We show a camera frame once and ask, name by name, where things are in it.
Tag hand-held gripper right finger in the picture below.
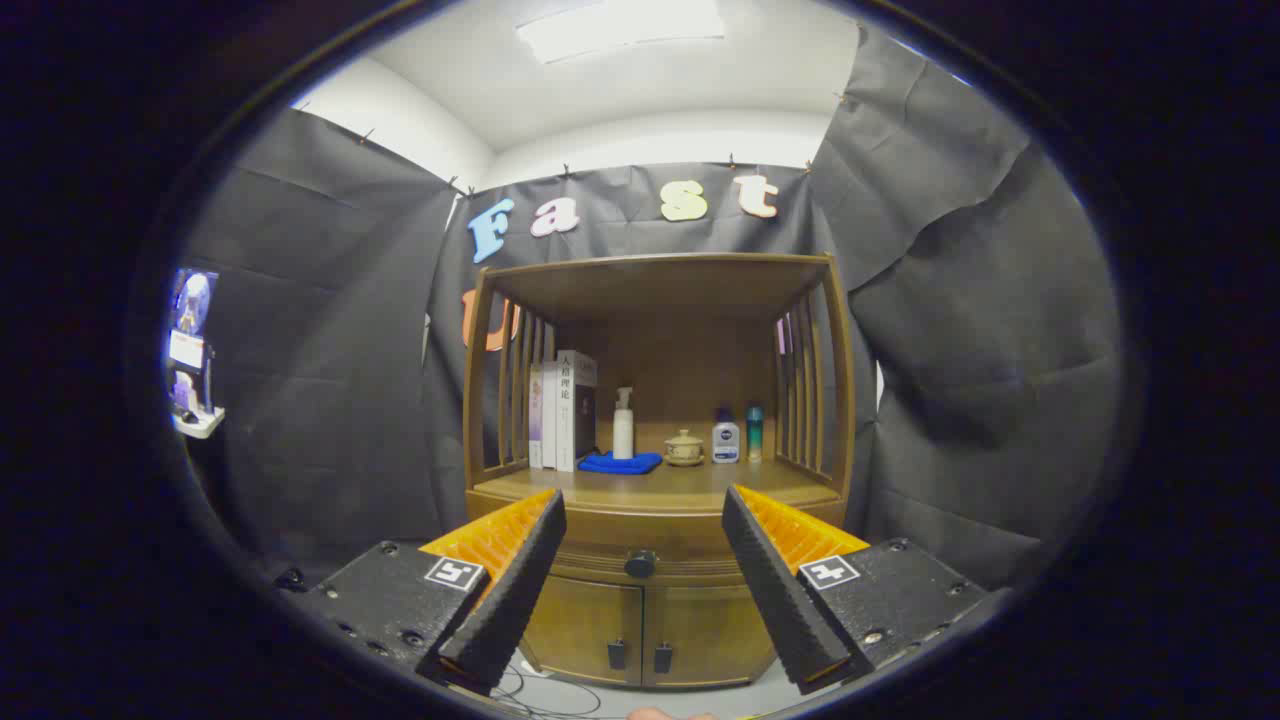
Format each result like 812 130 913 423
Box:
721 484 991 696

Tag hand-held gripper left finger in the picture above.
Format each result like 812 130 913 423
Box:
290 488 568 698

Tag wooden drawer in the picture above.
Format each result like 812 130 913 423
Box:
468 497 847 589

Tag wooden cabinet door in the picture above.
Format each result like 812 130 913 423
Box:
643 583 776 689
522 575 644 687

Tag wooden countertop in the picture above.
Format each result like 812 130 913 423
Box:
470 455 841 513

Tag wooden cabinet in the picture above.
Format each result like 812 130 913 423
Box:
462 252 857 691

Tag blue folded cloth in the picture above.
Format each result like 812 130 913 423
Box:
578 451 663 475

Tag white book with dark cover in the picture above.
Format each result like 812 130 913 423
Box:
556 350 599 473

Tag black backdrop cloth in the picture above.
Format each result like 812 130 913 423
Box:
175 25 1121 591

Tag cluttered white side shelf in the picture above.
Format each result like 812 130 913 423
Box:
165 268 226 439

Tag black floor cables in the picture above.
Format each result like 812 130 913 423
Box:
490 660 603 719

